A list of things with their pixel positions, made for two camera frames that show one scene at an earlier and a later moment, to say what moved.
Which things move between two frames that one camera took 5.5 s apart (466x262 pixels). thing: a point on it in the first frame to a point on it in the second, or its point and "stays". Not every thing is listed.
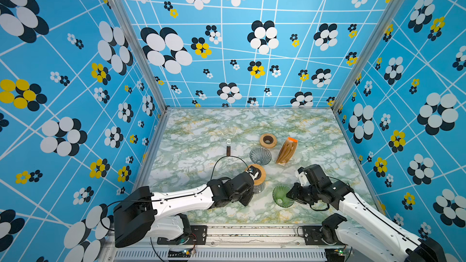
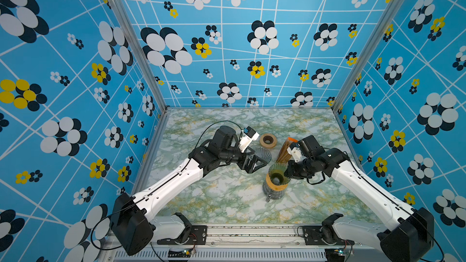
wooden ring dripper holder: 263,176 to 273,187
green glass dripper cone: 280,196 to 276,174
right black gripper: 295,193 to 292,172
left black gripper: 249,198 to 251,167
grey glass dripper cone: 260,155 stays
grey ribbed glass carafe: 259,188 to 271,193
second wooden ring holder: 267,141 stays
